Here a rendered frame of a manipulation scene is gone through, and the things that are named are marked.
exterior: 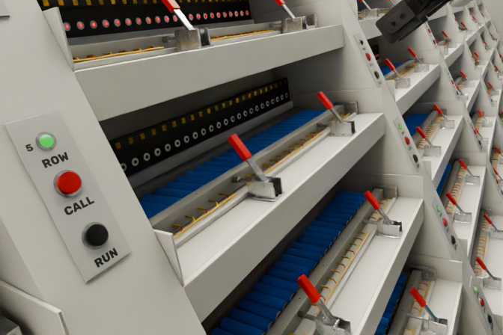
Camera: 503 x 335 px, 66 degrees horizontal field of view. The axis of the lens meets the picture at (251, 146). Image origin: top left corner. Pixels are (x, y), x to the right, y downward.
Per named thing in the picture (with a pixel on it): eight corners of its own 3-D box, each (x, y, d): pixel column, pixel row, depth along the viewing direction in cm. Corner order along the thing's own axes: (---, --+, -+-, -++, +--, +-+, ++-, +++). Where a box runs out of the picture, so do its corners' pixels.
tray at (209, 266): (385, 133, 81) (382, 88, 78) (193, 331, 34) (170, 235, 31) (299, 132, 92) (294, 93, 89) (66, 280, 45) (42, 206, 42)
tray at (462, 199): (486, 178, 137) (486, 140, 133) (467, 275, 90) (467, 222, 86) (424, 173, 149) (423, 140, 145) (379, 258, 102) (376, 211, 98)
